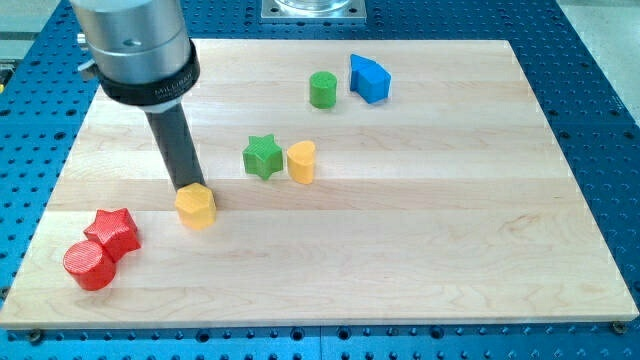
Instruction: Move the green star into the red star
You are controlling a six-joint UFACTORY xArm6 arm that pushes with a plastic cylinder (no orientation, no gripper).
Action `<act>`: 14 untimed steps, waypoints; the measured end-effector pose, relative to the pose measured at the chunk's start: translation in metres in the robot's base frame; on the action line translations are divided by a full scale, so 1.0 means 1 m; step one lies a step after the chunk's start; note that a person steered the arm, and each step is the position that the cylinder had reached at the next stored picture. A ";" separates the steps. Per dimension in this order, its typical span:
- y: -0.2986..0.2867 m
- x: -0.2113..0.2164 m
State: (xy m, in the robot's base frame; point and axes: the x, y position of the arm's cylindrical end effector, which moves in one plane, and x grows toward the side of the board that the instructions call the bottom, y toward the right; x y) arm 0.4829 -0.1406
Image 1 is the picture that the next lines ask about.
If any board clamp screw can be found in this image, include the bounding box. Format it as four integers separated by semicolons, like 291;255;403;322
610;321;628;335
26;329;43;345

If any red cylinder block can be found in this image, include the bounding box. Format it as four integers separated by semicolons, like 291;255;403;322
63;240;116;291

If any green star block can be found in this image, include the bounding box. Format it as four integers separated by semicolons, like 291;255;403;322
242;134;284;180

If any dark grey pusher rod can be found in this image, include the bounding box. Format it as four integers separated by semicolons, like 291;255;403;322
145;103;206;190

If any blue triangular block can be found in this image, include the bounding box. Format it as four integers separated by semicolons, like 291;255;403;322
350;54;374;91

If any yellow hexagon block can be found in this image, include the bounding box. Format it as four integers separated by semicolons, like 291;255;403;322
174;183;216;230

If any blue cube block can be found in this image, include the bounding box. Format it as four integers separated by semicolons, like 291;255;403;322
356;65;391;104

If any right board clamp screw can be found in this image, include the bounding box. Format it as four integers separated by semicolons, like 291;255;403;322
610;321;628;335

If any green cylinder block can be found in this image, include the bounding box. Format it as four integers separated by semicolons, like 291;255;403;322
309;71;337;109

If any red star block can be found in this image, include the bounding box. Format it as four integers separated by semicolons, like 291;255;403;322
83;208;141;262

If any light wooden board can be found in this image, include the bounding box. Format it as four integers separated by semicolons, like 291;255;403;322
1;40;638;329

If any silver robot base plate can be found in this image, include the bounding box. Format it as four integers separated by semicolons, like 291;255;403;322
260;0;367;24

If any left board clamp screw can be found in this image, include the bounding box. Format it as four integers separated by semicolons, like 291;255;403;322
26;329;43;345

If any yellow half-round block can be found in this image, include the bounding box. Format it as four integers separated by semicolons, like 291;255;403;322
286;140;316;185

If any black tool mounting collar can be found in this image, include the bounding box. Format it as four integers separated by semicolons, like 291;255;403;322
97;40;201;107

